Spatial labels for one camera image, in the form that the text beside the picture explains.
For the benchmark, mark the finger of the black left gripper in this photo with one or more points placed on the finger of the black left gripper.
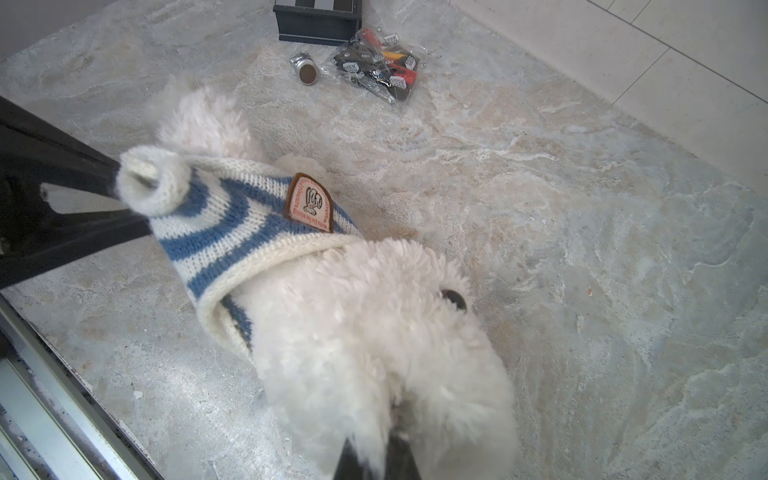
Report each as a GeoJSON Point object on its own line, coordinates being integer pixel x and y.
{"type": "Point", "coordinates": [35, 243]}
{"type": "Point", "coordinates": [36, 150]}

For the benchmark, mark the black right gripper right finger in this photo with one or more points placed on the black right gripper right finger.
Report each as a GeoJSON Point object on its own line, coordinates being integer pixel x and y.
{"type": "Point", "coordinates": [400, 461]}

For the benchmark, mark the bag of colourful small parts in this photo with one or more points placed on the bag of colourful small parts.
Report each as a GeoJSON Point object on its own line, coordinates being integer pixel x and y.
{"type": "Point", "coordinates": [380, 63]}

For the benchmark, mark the blue white striped knit sweater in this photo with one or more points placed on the blue white striped knit sweater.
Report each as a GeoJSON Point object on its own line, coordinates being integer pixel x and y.
{"type": "Point", "coordinates": [223, 221]}

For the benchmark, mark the black white chessboard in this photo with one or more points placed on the black white chessboard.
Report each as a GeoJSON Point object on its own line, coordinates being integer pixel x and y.
{"type": "Point", "coordinates": [321, 22]}

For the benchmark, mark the small silver metal cylinder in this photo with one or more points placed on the small silver metal cylinder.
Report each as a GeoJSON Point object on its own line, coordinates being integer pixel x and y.
{"type": "Point", "coordinates": [305, 68]}

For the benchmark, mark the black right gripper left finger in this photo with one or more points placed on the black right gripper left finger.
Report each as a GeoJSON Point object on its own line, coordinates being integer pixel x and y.
{"type": "Point", "coordinates": [349, 467]}

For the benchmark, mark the aluminium front mounting rail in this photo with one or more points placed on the aluminium front mounting rail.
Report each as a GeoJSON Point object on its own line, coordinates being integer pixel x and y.
{"type": "Point", "coordinates": [52, 427]}

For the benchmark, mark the white fluffy teddy bear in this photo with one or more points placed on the white fluffy teddy bear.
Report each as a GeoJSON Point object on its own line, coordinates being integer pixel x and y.
{"type": "Point", "coordinates": [360, 341]}

